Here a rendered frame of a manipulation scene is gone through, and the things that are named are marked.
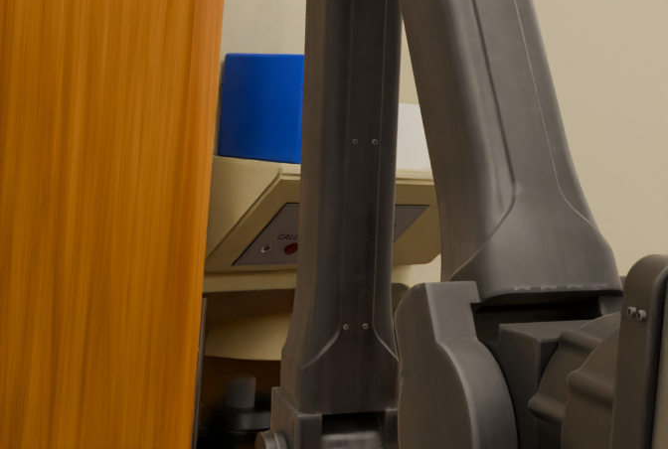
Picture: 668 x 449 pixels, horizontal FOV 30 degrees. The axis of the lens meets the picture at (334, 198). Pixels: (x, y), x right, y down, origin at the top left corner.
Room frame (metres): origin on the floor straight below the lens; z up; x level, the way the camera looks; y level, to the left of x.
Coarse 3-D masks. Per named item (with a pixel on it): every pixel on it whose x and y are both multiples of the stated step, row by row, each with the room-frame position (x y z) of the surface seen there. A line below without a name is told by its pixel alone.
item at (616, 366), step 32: (640, 288) 0.35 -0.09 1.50; (608, 320) 0.43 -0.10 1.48; (640, 320) 0.35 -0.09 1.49; (576, 352) 0.42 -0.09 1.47; (608, 352) 0.39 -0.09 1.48; (640, 352) 0.35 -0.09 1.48; (544, 384) 0.42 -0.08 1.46; (576, 384) 0.39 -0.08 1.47; (608, 384) 0.37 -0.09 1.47; (640, 384) 0.35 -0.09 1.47; (544, 416) 0.41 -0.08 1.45; (576, 416) 0.38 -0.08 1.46; (608, 416) 0.37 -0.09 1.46; (640, 416) 0.35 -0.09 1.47; (544, 448) 0.42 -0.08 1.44; (576, 448) 0.38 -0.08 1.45; (608, 448) 0.36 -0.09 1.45; (640, 448) 0.35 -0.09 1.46
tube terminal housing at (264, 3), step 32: (224, 0) 1.09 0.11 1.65; (256, 0) 1.12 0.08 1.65; (288, 0) 1.15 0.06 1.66; (224, 32) 1.09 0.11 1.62; (256, 32) 1.12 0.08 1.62; (288, 32) 1.15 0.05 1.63; (224, 64) 1.09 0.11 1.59; (416, 96) 1.29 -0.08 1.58; (224, 288) 1.11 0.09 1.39; (256, 288) 1.14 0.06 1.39
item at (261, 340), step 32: (288, 288) 1.16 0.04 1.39; (224, 320) 1.10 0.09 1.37; (256, 320) 1.13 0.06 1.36; (288, 320) 1.16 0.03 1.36; (224, 352) 1.10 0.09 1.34; (256, 352) 1.13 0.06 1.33; (224, 384) 1.10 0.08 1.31; (256, 384) 1.13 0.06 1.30; (224, 416) 1.10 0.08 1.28; (256, 416) 1.13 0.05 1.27; (224, 448) 1.10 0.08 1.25
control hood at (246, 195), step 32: (224, 160) 1.04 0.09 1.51; (256, 160) 1.04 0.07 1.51; (224, 192) 1.03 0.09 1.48; (256, 192) 1.01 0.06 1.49; (288, 192) 1.02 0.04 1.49; (416, 192) 1.13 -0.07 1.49; (224, 224) 1.03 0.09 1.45; (256, 224) 1.04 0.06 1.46; (416, 224) 1.19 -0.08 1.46; (224, 256) 1.05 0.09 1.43; (416, 256) 1.25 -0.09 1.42
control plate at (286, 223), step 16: (288, 208) 1.04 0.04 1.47; (400, 208) 1.14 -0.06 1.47; (416, 208) 1.16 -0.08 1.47; (272, 224) 1.05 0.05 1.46; (288, 224) 1.06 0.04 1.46; (400, 224) 1.17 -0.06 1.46; (256, 240) 1.06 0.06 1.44; (272, 240) 1.07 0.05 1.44; (288, 240) 1.08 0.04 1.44; (240, 256) 1.06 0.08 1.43; (256, 256) 1.08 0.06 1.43; (272, 256) 1.09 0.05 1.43; (288, 256) 1.11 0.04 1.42
